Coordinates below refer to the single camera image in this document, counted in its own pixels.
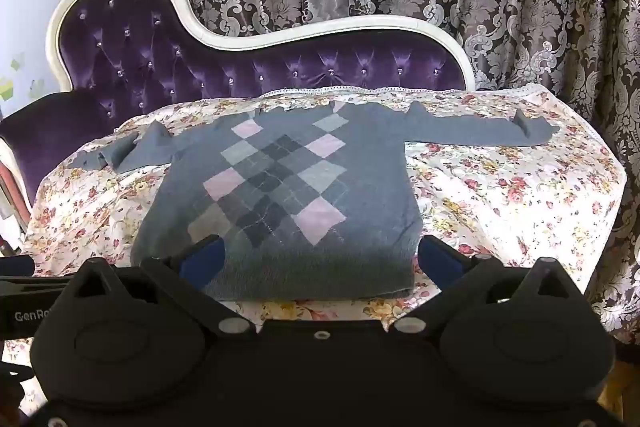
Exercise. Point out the floral printed blanket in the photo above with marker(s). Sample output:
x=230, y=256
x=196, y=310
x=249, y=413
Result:
x=500, y=197

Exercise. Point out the purple tufted velvet sofa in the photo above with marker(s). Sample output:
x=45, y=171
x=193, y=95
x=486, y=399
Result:
x=150, y=52

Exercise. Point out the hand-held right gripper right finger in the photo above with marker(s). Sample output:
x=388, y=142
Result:
x=441, y=258

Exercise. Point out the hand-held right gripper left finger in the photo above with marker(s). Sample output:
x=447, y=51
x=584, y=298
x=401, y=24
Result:
x=206, y=258

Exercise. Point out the green wall stickers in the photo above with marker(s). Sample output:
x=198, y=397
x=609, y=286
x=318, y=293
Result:
x=12, y=82

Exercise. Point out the grey argyle knit sweater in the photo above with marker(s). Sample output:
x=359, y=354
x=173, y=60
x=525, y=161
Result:
x=350, y=187

